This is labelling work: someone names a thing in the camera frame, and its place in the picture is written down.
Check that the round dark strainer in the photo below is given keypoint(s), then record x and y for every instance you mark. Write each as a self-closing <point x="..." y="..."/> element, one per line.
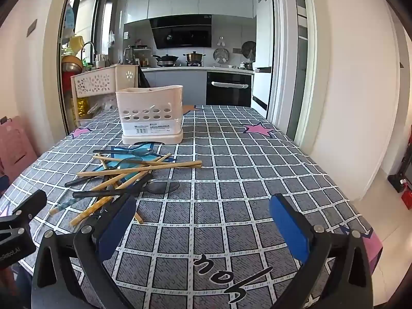
<point x="248" y="50"/>

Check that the red metal basin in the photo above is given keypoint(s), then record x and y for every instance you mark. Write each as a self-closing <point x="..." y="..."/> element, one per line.
<point x="71" y="62"/>

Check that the cream plastic storage cart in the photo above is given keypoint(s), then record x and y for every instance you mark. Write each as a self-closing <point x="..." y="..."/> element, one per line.
<point x="96" y="82"/>

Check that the cream plastic utensil holder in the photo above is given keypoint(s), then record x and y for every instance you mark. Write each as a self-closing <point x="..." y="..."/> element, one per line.
<point x="148" y="106"/>

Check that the yellow plastic container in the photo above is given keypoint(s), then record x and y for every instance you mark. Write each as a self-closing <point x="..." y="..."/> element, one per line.
<point x="76" y="43"/>

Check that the dark wall switch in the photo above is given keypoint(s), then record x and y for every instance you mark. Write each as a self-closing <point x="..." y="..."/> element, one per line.
<point x="32" y="27"/>

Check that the steel pot with lid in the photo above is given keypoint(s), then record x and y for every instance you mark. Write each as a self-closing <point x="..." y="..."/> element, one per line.
<point x="194" y="57"/>

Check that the black wok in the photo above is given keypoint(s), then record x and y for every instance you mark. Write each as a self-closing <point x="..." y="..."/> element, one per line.
<point x="165" y="59"/>

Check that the grey checked tablecloth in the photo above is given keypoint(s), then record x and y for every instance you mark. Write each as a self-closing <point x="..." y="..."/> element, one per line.
<point x="225" y="183"/>

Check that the glass sliding door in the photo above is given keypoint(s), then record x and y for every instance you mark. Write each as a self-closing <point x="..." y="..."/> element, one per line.
<point x="297" y="54"/>

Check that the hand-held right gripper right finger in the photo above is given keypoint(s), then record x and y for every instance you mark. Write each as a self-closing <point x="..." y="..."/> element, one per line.
<point x="286" y="225"/>

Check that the black built-in oven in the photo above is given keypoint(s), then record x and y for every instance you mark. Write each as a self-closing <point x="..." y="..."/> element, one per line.
<point x="228" y="95"/>

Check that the pile of wooden chopsticks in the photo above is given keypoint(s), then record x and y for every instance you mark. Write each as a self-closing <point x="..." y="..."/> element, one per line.
<point x="180" y="165"/>

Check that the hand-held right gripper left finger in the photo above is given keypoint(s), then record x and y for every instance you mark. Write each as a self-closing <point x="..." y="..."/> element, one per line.
<point x="116" y="228"/>

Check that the small spice rack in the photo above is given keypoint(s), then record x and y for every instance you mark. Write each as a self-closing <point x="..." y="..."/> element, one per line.
<point x="143" y="56"/>

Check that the round metal steamer rack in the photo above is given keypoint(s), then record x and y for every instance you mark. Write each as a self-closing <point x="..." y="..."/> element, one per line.
<point x="220" y="55"/>

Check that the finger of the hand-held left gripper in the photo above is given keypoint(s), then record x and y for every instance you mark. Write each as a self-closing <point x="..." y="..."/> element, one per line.
<point x="33" y="202"/>

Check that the black range hood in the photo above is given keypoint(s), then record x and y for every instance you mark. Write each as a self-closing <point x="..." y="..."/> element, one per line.
<point x="183" y="33"/>

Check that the black framed window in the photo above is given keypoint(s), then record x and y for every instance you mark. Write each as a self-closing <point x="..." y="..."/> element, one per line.
<point x="87" y="22"/>

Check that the small steel pot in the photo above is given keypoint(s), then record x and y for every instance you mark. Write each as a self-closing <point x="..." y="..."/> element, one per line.
<point x="248" y="65"/>

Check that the pink folding chair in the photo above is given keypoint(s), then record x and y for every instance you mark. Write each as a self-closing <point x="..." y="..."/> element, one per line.
<point x="16" y="148"/>

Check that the white refrigerator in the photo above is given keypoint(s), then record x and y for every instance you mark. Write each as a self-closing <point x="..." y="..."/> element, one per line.
<point x="262" y="38"/>

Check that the gold foil bag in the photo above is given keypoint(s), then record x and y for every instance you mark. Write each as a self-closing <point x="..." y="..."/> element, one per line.
<point x="82" y="107"/>

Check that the glass kettle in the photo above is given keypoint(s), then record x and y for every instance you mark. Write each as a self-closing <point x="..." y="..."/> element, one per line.
<point x="129" y="56"/>

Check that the kitchen faucet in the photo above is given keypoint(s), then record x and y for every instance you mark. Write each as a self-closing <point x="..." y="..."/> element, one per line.
<point x="93" y="50"/>

